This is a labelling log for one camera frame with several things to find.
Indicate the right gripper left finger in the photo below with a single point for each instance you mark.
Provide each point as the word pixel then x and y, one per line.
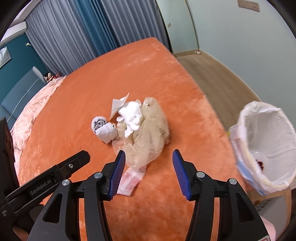
pixel 59 220

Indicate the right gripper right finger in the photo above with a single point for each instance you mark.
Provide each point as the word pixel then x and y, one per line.
pixel 238 218

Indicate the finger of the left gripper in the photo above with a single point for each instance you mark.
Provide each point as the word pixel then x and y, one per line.
pixel 28 196

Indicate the dark red scrunchie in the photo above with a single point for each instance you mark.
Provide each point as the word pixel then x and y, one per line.
pixel 260 164

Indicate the pink wrapper packet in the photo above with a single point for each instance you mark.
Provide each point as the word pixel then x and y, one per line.
pixel 130 179

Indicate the white cotton glove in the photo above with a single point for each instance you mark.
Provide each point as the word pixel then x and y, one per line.
pixel 130 117

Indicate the white lined trash bin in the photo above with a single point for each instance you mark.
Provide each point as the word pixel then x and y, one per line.
pixel 265 133

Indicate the person left hand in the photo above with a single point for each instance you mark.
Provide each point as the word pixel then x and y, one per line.
pixel 22 234

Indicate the grey floor mat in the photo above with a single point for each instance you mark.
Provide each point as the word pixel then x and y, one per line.
pixel 275 211

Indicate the blue padded headboard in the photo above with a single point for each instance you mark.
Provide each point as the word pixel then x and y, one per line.
pixel 18 97

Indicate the pink floral duvet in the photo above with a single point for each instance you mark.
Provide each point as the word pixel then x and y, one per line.
pixel 22 128

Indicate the orange bed blanket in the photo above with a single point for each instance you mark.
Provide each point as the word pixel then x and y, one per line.
pixel 140 99

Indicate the rolled white grey sock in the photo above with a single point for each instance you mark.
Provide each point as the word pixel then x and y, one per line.
pixel 103 129

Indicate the plush toy by headboard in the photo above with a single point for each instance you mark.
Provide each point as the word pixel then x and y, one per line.
pixel 49 77

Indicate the white paper receipt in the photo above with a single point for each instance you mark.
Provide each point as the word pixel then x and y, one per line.
pixel 117 104

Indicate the white air conditioner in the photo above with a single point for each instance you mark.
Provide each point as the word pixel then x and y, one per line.
pixel 14 32

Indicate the grey blue curtains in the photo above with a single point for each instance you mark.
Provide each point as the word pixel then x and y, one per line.
pixel 68 34

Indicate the standing floor mirror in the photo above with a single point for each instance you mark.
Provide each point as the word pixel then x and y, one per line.
pixel 180 26

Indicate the framed wall picture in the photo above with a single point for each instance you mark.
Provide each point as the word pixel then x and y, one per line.
pixel 4 56

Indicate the brown wall switch panel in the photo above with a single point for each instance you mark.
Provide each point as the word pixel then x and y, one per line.
pixel 248 5

